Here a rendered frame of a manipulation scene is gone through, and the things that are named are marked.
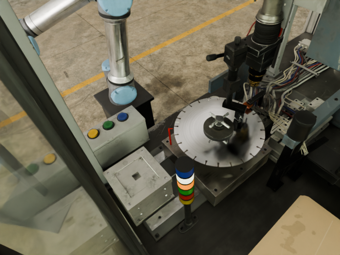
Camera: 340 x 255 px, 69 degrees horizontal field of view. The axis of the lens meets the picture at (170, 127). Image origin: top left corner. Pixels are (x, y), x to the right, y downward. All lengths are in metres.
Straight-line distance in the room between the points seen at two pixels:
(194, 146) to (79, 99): 1.95
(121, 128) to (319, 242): 0.82
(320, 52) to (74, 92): 2.38
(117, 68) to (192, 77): 1.65
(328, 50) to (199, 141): 0.46
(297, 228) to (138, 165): 0.60
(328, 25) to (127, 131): 0.75
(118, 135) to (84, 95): 1.72
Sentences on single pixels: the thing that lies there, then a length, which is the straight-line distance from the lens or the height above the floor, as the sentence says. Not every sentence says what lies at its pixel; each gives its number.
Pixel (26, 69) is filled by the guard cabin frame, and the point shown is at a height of 1.55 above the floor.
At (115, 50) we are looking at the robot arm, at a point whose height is 1.13.
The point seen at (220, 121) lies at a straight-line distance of 0.89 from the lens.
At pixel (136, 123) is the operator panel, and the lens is 1.05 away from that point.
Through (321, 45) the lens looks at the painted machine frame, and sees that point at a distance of 0.81.
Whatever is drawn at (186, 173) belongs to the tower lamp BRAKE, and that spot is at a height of 1.15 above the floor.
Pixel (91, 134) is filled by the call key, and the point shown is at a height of 0.91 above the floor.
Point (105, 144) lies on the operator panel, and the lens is 1.03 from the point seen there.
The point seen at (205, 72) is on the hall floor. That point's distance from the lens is 2.72.
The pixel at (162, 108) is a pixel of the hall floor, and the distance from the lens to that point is 2.34.
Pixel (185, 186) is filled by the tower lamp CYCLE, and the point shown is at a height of 1.08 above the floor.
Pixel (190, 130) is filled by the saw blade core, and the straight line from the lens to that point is 0.92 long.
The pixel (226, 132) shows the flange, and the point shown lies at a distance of 0.91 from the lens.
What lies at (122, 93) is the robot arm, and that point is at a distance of 1.13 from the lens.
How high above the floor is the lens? 1.67
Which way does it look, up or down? 50 degrees down
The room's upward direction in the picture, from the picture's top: 7 degrees counter-clockwise
